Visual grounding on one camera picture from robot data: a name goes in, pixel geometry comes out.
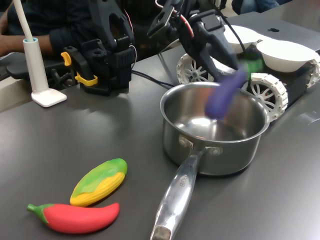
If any grey laptop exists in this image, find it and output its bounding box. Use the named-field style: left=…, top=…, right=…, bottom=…
left=226, top=18, right=320, bottom=55

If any white post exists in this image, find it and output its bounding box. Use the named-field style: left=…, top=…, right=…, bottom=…
left=12, top=0, right=68, bottom=108

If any red toy chilli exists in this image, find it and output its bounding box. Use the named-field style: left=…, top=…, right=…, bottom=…
left=26, top=202, right=121, bottom=235

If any black armrest pad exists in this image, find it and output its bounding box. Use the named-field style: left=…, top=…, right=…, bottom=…
left=5, top=61, right=35, bottom=81

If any yellow green toy corn cob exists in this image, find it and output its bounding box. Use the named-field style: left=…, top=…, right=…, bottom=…
left=69, top=157, right=128, bottom=208

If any person's hand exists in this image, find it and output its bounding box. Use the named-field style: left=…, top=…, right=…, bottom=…
left=0, top=34, right=12, bottom=58

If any person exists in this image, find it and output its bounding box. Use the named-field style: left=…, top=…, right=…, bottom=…
left=0, top=0, right=101, bottom=60
left=231, top=0, right=293, bottom=15

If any black wrist camera board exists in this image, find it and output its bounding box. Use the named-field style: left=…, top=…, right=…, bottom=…
left=146, top=4, right=176, bottom=39

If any tracked vehicle with white tracks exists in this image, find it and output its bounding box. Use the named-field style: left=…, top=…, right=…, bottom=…
left=176, top=32, right=320, bottom=123

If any black yellow clamp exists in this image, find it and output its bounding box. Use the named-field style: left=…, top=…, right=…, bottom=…
left=60, top=46, right=99, bottom=95

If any white bowl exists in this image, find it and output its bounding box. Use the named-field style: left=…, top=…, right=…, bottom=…
left=256, top=39, right=317, bottom=73
left=223, top=24, right=262, bottom=55

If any steel pan with long handle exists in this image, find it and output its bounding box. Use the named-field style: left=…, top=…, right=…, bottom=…
left=149, top=82, right=272, bottom=240

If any long black cable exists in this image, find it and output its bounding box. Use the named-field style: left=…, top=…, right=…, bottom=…
left=131, top=0, right=247, bottom=88

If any purple toy aubergine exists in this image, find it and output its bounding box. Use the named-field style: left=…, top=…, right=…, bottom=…
left=204, top=58, right=265, bottom=120

